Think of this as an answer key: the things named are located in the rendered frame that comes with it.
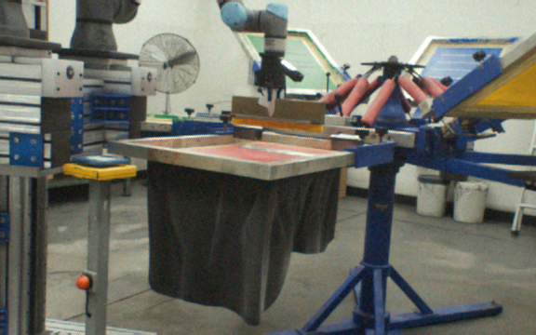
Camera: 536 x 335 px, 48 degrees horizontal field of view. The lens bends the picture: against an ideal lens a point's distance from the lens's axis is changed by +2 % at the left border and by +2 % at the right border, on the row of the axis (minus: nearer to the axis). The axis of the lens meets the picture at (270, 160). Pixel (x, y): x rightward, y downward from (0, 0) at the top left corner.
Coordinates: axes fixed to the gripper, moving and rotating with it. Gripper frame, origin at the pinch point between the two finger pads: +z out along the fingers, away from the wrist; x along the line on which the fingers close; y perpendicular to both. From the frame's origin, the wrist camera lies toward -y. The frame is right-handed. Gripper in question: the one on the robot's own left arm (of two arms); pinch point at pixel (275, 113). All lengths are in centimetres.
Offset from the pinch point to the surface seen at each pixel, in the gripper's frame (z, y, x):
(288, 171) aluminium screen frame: 12.4, -29.4, 37.8
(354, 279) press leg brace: 81, 5, -86
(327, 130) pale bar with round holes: 7.0, -1.4, -35.3
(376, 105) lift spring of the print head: -3, -8, -66
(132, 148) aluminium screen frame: 11, 18, 47
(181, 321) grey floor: 109, 76, -47
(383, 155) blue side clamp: 12.3, -30.5, -22.5
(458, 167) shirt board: 19, -42, -71
